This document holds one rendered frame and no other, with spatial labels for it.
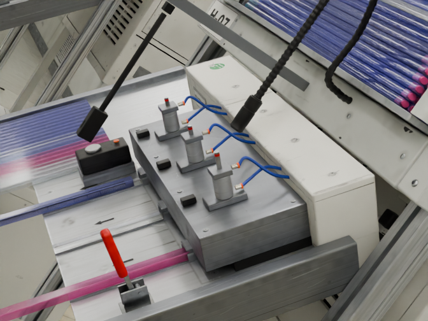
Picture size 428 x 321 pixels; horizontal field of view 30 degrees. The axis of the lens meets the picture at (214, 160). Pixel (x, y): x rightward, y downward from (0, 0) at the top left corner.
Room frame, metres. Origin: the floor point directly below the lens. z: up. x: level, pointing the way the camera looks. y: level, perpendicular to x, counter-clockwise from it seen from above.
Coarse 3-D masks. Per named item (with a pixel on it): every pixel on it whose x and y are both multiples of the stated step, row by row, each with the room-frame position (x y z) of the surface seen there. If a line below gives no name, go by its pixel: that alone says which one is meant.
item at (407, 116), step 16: (240, 0) 1.42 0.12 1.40; (224, 16) 1.47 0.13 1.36; (240, 16) 1.43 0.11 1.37; (256, 16) 1.30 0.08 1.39; (208, 32) 1.49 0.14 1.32; (304, 48) 1.14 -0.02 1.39; (320, 64) 1.23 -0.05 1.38; (352, 80) 1.02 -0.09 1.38; (368, 96) 1.11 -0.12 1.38; (400, 112) 0.92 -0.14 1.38; (416, 112) 0.89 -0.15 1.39; (416, 128) 1.01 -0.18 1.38
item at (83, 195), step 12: (120, 180) 1.12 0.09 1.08; (132, 180) 1.12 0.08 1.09; (84, 192) 1.10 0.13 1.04; (96, 192) 1.10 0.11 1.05; (108, 192) 1.11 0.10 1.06; (36, 204) 1.08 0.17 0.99; (48, 204) 1.08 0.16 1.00; (60, 204) 1.09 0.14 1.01; (72, 204) 1.09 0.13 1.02; (0, 216) 1.06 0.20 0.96; (12, 216) 1.06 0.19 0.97; (24, 216) 1.07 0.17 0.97
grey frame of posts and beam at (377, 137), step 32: (256, 32) 1.35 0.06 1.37; (192, 64) 1.55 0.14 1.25; (256, 64) 1.30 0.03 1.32; (288, 64) 1.22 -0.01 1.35; (288, 96) 1.18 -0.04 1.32; (320, 96) 1.12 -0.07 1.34; (352, 96) 1.06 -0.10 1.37; (352, 128) 1.03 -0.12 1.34; (384, 128) 0.98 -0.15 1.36; (384, 160) 0.95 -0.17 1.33; (416, 160) 0.92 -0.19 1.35; (416, 192) 0.89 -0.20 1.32; (416, 224) 0.90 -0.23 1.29; (384, 256) 0.92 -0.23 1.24; (352, 288) 0.92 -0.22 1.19; (384, 288) 0.90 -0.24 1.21; (32, 320) 1.56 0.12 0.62; (352, 320) 0.90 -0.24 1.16
